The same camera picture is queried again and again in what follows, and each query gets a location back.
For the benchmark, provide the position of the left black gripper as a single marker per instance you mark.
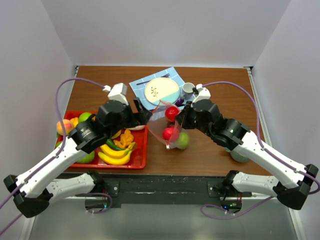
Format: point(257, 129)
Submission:
point(143, 114)

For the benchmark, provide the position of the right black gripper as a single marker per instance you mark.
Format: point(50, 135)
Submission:
point(182, 117)

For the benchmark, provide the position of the white radish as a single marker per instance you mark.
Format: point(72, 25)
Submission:
point(136, 128)

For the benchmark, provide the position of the red pomegranate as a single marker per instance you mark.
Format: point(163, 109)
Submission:
point(171, 112)

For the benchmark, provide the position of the clear orange zip top bag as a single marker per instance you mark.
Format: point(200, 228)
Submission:
point(163, 125)

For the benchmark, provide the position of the red apple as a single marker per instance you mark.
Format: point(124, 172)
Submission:
point(171, 134)

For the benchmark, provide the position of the green lime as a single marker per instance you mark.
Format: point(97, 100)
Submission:
point(183, 141)

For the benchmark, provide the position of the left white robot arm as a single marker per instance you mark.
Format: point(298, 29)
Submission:
point(34, 190)

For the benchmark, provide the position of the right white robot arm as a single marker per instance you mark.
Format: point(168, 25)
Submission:
point(289, 181)

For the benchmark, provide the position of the purple spoon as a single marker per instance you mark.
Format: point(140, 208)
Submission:
point(179, 102)

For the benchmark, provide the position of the grey ceramic mug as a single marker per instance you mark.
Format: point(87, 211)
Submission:
point(187, 90)

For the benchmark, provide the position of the orange ginger root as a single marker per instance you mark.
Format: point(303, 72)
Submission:
point(126, 139)

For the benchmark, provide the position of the cream and blue plate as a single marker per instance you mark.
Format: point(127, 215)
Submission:
point(161, 91)

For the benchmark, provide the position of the blue checked cloth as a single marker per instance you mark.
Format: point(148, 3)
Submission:
point(139, 89)

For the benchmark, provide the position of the red plastic tray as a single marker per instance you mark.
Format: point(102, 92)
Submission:
point(137, 158)

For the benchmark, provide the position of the green chili pepper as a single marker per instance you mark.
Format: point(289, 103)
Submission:
point(113, 146)

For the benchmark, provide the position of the purple fork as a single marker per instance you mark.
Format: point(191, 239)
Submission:
point(146, 82)

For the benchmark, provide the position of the yellow banana bunch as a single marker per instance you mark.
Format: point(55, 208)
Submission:
point(114, 157)

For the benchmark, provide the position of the green apple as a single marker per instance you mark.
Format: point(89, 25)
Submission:
point(84, 116)

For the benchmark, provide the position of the large green guava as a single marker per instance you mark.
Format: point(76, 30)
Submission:
point(87, 159)

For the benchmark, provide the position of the peach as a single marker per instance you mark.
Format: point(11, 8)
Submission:
point(68, 126)

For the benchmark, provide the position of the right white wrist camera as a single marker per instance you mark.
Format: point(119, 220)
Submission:
point(201, 93)

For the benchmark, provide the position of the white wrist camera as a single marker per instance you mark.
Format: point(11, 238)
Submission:
point(117, 92)
point(201, 93)

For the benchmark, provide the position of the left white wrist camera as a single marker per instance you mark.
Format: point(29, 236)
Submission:
point(117, 92)

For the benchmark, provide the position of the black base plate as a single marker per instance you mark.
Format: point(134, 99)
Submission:
point(163, 189)

